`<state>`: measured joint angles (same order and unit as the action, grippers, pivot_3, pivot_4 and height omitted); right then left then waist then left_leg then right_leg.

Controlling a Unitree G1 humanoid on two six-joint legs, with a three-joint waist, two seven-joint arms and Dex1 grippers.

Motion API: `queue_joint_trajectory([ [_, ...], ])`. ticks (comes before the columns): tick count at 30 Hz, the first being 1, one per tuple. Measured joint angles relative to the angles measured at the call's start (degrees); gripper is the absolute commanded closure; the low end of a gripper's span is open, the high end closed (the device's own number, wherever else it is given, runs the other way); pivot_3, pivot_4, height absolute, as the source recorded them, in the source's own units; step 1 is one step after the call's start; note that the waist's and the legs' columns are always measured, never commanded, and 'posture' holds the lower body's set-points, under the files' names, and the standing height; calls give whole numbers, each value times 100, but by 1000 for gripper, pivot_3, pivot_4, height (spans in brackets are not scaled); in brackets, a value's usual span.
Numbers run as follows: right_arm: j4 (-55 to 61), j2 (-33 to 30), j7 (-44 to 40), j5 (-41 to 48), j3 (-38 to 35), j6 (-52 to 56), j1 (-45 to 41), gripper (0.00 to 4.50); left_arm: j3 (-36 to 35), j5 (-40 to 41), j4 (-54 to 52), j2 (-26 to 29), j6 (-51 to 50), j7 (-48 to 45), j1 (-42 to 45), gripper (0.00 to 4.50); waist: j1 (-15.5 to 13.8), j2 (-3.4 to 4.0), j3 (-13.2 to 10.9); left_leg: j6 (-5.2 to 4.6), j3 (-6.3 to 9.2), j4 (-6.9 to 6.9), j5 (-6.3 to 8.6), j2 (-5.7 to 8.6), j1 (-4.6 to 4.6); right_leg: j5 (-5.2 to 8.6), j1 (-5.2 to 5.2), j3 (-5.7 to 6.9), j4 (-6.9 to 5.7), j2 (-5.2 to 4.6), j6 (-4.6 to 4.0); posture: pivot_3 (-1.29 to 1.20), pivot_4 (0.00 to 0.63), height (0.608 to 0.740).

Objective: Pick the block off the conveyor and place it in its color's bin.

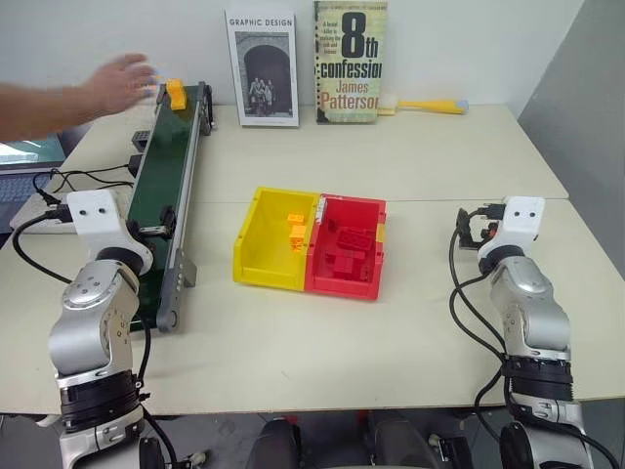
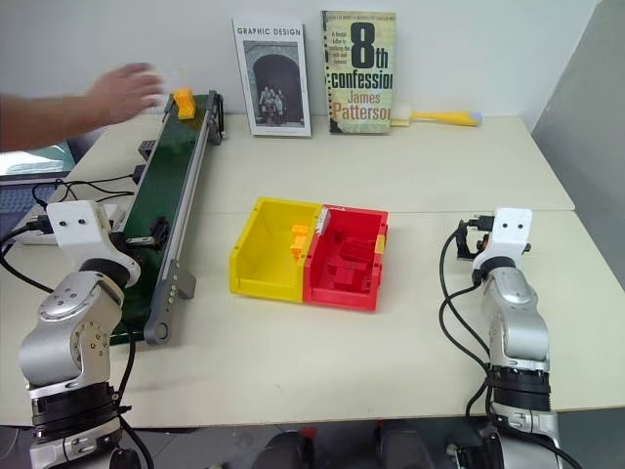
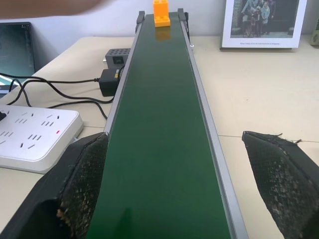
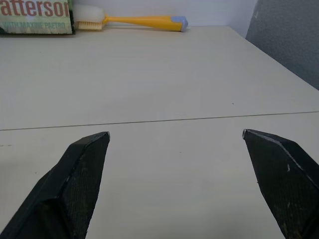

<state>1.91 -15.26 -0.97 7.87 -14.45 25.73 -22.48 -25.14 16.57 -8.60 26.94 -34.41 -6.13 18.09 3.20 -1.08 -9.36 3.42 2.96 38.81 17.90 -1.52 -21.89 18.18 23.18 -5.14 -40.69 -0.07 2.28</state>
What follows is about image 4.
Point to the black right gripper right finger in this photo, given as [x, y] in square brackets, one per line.
[284, 184]

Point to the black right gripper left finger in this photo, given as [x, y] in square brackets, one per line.
[67, 189]

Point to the paperback book with red lettering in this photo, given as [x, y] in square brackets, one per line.
[35, 16]

